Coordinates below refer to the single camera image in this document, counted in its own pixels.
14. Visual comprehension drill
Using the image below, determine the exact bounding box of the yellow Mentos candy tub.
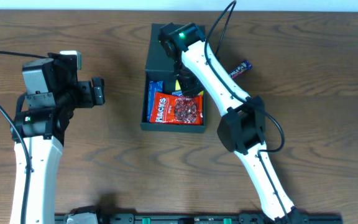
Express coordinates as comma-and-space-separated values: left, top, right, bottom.
175, 80, 204, 95

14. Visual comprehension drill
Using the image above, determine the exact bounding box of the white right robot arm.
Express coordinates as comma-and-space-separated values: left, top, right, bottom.
158, 23, 299, 223

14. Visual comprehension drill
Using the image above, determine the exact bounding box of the black fabric storage box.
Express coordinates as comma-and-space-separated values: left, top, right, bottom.
140, 23, 206, 133

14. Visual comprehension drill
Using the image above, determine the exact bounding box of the purple Dairy Milk chocolate bar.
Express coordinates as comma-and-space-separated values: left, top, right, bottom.
228, 60, 252, 79

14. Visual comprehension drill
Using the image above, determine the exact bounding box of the small blue candy stick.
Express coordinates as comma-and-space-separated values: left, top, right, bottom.
172, 90, 183, 96

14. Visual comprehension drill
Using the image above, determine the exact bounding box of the red Hacks candy bag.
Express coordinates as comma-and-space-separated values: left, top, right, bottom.
149, 93, 203, 125

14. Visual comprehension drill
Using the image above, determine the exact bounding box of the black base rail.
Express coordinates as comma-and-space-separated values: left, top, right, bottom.
54, 207, 343, 224

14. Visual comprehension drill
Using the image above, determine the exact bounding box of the blue cookie roll pack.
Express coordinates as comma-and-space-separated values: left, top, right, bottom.
147, 80, 163, 121

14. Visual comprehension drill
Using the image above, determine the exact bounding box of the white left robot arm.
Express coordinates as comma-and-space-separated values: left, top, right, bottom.
10, 50, 105, 223

